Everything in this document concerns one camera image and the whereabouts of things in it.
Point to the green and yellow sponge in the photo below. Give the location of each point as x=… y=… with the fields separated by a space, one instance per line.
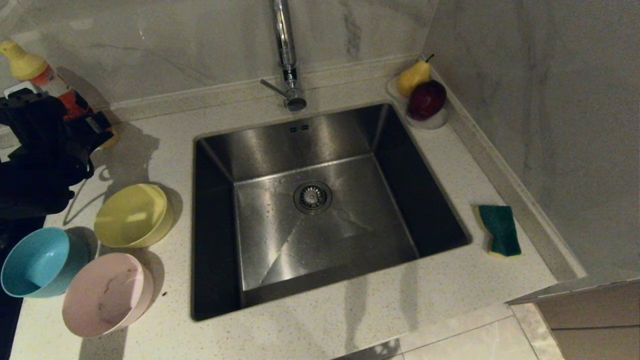
x=501 y=230

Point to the chrome faucet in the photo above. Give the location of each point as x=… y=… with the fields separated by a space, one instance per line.
x=285 y=50

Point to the small white dish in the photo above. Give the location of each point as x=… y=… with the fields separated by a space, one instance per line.
x=432 y=125

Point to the stainless steel sink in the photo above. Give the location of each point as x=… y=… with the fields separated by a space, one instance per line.
x=280 y=235

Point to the metal sink drain strainer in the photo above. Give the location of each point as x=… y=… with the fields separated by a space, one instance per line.
x=313 y=198

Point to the blue plastic bowl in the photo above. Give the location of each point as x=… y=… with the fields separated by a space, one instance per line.
x=35 y=262

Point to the yellow plastic bowl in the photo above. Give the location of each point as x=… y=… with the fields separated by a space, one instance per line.
x=131 y=217

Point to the yellow pear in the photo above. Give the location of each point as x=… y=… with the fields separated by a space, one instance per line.
x=413 y=77

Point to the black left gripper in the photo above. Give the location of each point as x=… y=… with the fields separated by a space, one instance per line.
x=35 y=125

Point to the black induction cooktop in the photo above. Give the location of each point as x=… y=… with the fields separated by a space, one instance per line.
x=6 y=330

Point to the pink plastic bowl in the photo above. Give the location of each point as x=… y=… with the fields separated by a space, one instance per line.
x=102 y=295

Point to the dark red apple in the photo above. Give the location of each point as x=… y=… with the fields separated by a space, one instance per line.
x=426 y=100

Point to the beige wooden cabinet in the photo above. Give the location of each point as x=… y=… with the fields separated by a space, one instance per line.
x=595 y=315

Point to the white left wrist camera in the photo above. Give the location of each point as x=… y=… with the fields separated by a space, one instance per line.
x=20 y=90

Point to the orange dish soap bottle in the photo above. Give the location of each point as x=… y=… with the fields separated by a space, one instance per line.
x=55 y=82

